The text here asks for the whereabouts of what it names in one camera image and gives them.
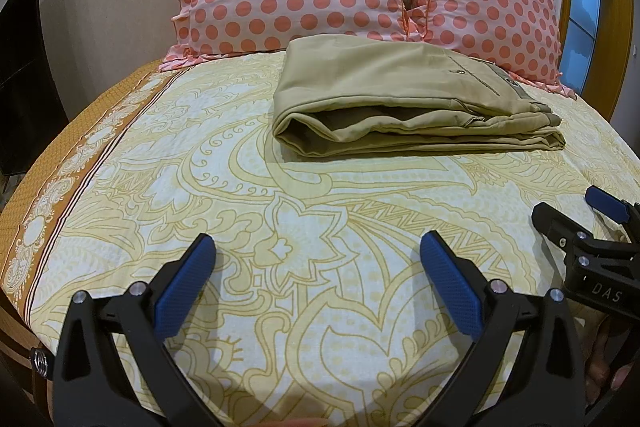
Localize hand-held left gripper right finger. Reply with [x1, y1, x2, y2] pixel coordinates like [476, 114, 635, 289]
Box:
[419, 231, 587, 427]

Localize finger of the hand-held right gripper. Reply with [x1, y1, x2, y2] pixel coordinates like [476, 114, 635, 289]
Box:
[531, 202, 592, 260]
[585, 186, 640, 226]

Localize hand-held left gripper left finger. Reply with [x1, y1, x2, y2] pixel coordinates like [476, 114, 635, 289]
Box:
[50, 233, 221, 427]

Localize khaki pants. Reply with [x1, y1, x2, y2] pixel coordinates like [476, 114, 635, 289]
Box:
[272, 34, 567, 160]

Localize person's right hand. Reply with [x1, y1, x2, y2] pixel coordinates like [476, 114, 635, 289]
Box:
[582, 307, 640, 408]

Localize yellow patterned bed sheet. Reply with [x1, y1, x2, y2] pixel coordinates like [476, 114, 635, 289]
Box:
[0, 49, 640, 427]

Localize frosted glass window pane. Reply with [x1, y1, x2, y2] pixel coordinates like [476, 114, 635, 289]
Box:
[562, 0, 603, 95]

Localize small pink polka dot pillow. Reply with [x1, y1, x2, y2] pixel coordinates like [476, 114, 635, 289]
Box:
[400, 0, 576, 100]

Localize black cabinet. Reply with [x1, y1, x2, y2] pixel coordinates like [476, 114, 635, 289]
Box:
[0, 0, 67, 180]

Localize wooden bed frame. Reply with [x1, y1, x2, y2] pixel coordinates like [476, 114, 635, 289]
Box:
[0, 294, 56, 427]

